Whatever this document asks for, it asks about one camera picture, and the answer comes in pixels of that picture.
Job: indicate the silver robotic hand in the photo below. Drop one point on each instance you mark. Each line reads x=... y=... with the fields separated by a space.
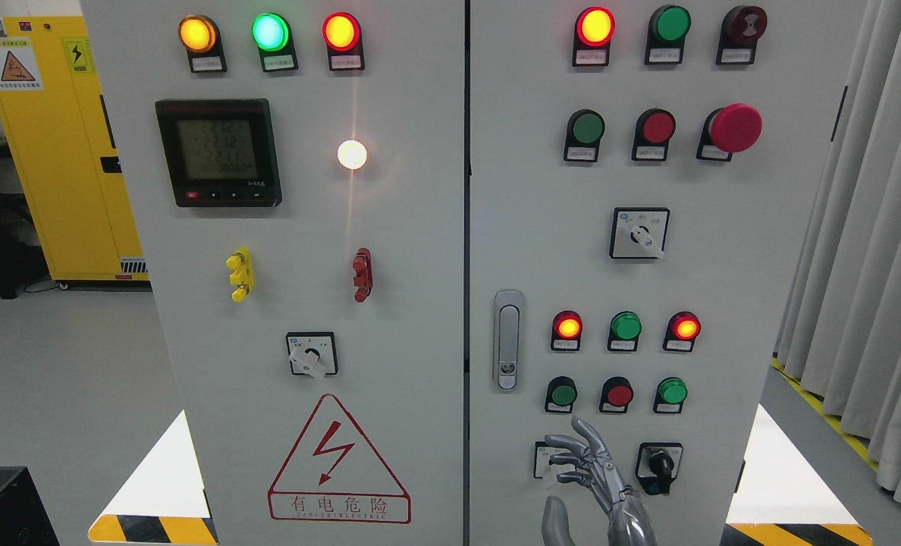
x=628 y=522

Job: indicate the lower red push button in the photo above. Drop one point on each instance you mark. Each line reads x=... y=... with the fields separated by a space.
x=616 y=396

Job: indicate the red push button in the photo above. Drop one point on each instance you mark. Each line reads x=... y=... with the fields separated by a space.
x=616 y=396
x=652 y=135

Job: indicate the lower right green button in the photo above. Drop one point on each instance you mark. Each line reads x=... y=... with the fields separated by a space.
x=670 y=395

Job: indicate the lower left green button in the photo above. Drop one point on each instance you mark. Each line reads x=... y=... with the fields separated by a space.
x=560 y=395

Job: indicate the upper red push button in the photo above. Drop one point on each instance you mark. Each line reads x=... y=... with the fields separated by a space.
x=652 y=135

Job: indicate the upper green push button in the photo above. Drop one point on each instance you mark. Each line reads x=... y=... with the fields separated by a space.
x=585 y=129

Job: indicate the red emergency stop button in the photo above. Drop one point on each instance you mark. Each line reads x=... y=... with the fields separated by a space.
x=729 y=130

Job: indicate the green small lamp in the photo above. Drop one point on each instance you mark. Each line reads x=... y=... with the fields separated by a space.
x=624 y=332

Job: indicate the right red small lamp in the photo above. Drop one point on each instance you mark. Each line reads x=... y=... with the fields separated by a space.
x=681 y=332

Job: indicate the red small lamp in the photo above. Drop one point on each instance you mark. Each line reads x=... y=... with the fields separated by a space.
x=681 y=332
x=566 y=332

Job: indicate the left red small lamp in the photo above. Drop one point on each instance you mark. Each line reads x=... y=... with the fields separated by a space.
x=566 y=332

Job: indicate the red electric danger sign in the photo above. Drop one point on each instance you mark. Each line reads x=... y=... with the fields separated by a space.
x=333 y=473

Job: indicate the grey curtain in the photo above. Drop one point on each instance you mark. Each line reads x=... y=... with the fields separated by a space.
x=841 y=335

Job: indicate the right grey cabinet door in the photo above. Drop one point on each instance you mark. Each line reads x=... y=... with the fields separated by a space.
x=542 y=226

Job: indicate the grey cabinet door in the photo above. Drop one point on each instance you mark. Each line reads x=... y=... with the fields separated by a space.
x=400 y=352
x=542 y=226

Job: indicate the white lit indicator lamp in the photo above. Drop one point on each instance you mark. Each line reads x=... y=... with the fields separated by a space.
x=352 y=154

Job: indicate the left grey cabinet door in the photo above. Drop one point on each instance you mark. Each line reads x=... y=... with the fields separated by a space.
x=400 y=352

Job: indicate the red lit lamp top right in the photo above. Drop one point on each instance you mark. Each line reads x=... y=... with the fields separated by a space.
x=593 y=31

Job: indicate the green lamp top right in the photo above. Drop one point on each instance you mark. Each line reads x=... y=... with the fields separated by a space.
x=667 y=31

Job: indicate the dark red buzzer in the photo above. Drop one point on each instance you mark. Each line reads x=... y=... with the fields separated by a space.
x=740 y=31

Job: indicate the digital power meter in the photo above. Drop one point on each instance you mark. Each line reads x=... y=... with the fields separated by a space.
x=220 y=152

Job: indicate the red lit lamp left door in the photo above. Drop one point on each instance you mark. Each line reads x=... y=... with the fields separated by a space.
x=344 y=42

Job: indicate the green lit indicator lamp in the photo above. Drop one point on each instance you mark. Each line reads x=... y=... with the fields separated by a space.
x=275 y=41

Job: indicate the black box bottom left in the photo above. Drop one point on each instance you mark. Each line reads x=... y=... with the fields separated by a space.
x=23 y=519

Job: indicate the orange indicator lamp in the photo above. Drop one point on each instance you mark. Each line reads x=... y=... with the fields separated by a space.
x=202 y=40

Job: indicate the yellow safety cabinet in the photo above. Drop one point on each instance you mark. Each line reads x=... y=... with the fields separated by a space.
x=56 y=127

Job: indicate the black key selector switch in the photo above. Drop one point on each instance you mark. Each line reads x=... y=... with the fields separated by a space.
x=657 y=466

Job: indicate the lower white selector switch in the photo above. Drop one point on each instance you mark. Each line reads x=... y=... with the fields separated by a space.
x=543 y=469

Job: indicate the silver door handle lock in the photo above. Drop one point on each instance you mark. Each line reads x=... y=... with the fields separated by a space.
x=508 y=305

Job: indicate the upper right selector switch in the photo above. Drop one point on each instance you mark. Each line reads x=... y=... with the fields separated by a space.
x=639 y=233

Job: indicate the left door selector switch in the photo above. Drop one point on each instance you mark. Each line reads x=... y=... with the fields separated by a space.
x=312 y=353

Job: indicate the red terminal post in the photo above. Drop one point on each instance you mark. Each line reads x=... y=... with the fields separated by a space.
x=363 y=274

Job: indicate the yellow terminal post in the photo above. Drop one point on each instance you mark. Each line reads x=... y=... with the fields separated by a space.
x=241 y=274

